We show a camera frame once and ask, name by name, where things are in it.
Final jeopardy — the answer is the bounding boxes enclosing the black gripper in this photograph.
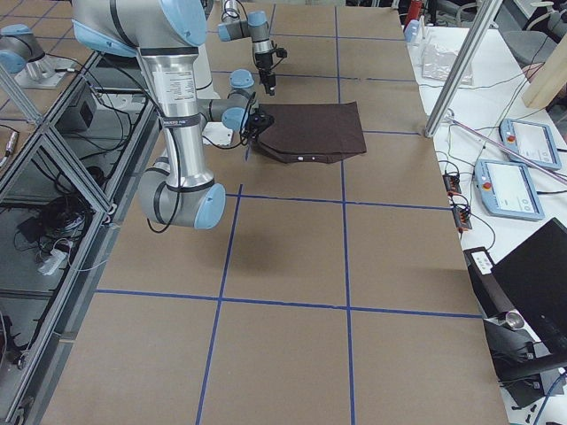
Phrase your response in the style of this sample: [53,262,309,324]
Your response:
[252,42,288,96]
[245,110,275,162]

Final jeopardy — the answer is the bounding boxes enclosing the aluminium frame rack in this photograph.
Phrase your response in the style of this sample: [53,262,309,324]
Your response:
[1,54,150,424]

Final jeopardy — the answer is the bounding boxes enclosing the red cylinder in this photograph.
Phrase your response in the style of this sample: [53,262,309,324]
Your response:
[405,0,423,26]

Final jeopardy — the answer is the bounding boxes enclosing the clear plastic bag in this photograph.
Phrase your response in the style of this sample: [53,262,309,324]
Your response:
[421,44,460,81]

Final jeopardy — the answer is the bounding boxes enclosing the far teach pendant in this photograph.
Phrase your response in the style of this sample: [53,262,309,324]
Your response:
[500,119,562,171]

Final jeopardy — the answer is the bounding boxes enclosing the near teach pendant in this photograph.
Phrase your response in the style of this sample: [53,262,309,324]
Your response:
[474,159,545,221]

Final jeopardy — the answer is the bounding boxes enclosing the orange black connector strip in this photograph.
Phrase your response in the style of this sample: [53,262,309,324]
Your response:
[442,173,472,234]

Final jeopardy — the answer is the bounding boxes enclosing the wooden beam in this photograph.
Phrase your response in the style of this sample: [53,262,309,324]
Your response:
[522,36,566,109]

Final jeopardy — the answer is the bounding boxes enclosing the black monitor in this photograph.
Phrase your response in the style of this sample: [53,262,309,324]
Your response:
[493,218,566,352]

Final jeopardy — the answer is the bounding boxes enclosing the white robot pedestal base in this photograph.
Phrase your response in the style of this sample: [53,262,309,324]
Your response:
[193,44,233,148]

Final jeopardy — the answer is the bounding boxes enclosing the teach pendant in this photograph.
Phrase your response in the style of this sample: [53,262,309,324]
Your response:
[474,159,545,221]
[500,119,562,171]

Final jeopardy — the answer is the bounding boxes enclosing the aluminium camera post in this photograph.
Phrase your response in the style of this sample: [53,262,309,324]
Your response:
[423,0,503,138]

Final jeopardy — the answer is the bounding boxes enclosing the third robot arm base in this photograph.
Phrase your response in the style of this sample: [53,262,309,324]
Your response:
[1,24,75,89]

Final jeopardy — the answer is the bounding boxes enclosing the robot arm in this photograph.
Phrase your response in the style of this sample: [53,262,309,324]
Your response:
[217,1,288,97]
[72,1,256,229]

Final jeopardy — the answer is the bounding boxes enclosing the dark brown t-shirt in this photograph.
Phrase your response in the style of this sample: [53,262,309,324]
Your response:
[253,102,367,164]

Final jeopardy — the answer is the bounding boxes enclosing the black stand with metal cup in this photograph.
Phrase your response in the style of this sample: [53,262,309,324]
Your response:
[463,247,566,407]

